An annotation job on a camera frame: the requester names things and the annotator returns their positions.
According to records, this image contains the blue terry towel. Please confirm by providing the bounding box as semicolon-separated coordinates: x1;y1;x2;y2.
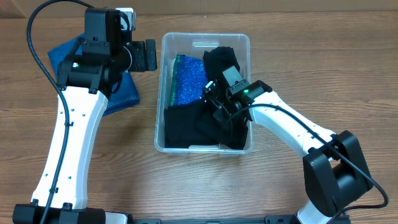
47;33;140;116

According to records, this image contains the black cloth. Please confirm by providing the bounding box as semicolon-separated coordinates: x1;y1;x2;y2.
164;100;218;148
195;47;248;149

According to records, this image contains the blue sequin fabric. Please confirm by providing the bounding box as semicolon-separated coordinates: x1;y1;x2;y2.
170;54;208;106

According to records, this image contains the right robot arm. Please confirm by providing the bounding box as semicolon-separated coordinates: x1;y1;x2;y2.
203;65;375;223

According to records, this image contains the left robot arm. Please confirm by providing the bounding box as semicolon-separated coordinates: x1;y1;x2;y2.
12;7;157;223

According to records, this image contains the clear plastic container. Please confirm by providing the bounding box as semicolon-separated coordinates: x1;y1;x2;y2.
154;32;254;156

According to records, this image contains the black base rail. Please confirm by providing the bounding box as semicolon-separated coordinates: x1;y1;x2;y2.
128;215;300;224

